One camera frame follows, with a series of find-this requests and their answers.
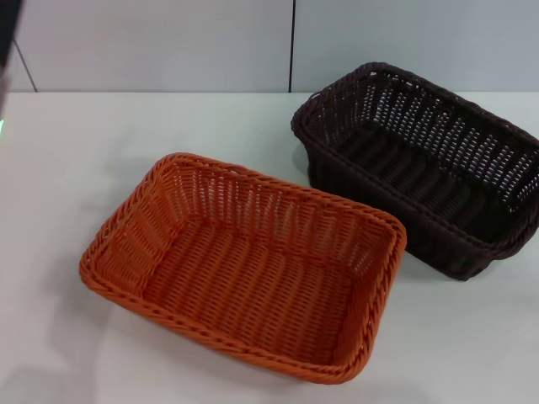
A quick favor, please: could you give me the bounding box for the orange woven plastic basket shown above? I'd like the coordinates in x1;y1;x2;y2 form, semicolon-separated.
78;151;408;385

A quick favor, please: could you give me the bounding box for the dark brown woven plastic basket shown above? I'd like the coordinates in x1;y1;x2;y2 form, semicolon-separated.
290;61;539;282

